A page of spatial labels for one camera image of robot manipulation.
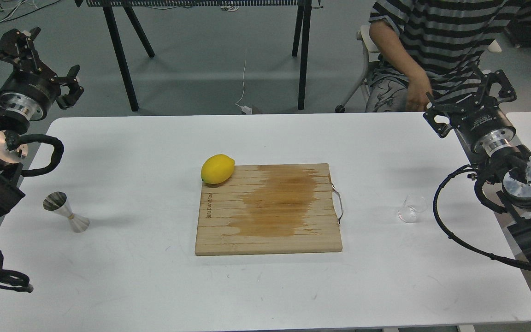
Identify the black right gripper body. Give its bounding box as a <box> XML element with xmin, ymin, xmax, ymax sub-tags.
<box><xmin>452</xmin><ymin>107</ymin><xmax>516</xmax><ymax>155</ymax></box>

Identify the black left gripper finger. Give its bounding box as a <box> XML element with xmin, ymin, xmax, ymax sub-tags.
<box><xmin>0</xmin><ymin>27</ymin><xmax>58</xmax><ymax>80</ymax></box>
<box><xmin>55</xmin><ymin>65</ymin><xmax>84</xmax><ymax>110</ymax></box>

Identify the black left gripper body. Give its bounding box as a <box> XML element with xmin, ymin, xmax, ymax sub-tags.
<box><xmin>0</xmin><ymin>69</ymin><xmax>61</xmax><ymax>121</ymax></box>

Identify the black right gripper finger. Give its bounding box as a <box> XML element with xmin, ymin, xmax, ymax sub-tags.
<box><xmin>423</xmin><ymin>92</ymin><xmax>460</xmax><ymax>139</ymax></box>
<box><xmin>475</xmin><ymin>69</ymin><xmax>518</xmax><ymax>109</ymax></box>

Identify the small clear glass cup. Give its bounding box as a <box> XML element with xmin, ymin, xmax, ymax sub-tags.
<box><xmin>397</xmin><ymin>194</ymin><xmax>427</xmax><ymax>224</ymax></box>

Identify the steel double jigger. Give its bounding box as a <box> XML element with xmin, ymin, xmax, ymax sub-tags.
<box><xmin>42</xmin><ymin>191</ymin><xmax>90</xmax><ymax>233</ymax></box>

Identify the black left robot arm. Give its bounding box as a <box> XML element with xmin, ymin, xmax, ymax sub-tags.
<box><xmin>0</xmin><ymin>27</ymin><xmax>84</xmax><ymax>218</ymax></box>

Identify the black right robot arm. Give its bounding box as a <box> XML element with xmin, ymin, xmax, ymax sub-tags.
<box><xmin>423</xmin><ymin>66</ymin><xmax>531</xmax><ymax>271</ymax></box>

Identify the person in striped shirt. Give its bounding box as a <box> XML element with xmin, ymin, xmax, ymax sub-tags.
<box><xmin>366</xmin><ymin>0</ymin><xmax>531</xmax><ymax>112</ymax></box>

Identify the yellow lemon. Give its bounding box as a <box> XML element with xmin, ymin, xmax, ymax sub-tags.
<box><xmin>201</xmin><ymin>154</ymin><xmax>235</xmax><ymax>184</ymax></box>

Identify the wooden cutting board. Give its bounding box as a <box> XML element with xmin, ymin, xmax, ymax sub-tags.
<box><xmin>195</xmin><ymin>163</ymin><xmax>343</xmax><ymax>256</ymax></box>

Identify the black metal table frame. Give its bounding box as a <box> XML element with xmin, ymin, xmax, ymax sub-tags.
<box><xmin>75</xmin><ymin>0</ymin><xmax>321</xmax><ymax>112</ymax></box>

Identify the white cable with plug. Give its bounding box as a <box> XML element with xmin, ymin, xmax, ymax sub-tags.
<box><xmin>235</xmin><ymin>48</ymin><xmax>253</xmax><ymax>115</ymax></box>

